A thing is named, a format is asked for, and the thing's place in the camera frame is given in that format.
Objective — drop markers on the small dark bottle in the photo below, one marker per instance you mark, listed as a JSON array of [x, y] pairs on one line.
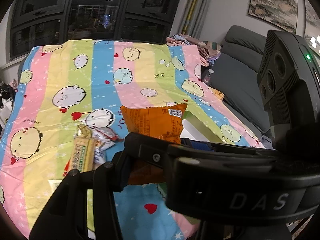
[[208, 76]]

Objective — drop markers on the pale yellow corn snack bag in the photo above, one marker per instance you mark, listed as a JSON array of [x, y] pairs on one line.
[[54, 183]]

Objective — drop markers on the grey sofa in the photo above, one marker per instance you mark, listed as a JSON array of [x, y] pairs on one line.
[[235, 75]]

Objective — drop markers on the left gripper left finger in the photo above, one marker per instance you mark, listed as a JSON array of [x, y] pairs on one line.
[[65, 214]]

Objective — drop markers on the soda cracker sleeve packet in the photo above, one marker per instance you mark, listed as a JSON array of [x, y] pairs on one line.
[[82, 156]]

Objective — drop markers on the black camera sensor box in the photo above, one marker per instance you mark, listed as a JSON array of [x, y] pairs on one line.
[[288, 80]]

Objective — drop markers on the red white snack wrapper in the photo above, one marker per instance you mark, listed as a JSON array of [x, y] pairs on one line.
[[108, 133]]

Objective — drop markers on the colourful cartoon striped bedsheet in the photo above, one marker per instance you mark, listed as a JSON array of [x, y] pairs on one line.
[[86, 82]]

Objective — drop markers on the dark framed window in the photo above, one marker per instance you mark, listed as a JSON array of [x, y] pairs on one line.
[[44, 22]]

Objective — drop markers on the green white cardboard box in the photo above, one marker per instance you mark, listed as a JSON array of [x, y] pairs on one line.
[[194, 129]]

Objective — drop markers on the framed landscape painting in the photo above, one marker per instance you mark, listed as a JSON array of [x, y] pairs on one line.
[[280, 13]]

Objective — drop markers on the white blue snack packet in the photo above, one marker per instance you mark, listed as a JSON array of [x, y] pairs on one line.
[[100, 152]]

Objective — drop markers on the gold foil snack wrapper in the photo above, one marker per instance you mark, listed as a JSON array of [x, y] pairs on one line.
[[83, 131]]

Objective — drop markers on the black white clothes pile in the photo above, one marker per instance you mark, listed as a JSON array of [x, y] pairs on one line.
[[8, 92]]

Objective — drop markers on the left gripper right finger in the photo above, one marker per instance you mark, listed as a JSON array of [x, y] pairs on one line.
[[243, 228]]

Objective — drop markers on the orange snack bag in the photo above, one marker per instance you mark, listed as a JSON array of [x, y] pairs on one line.
[[164, 123]]

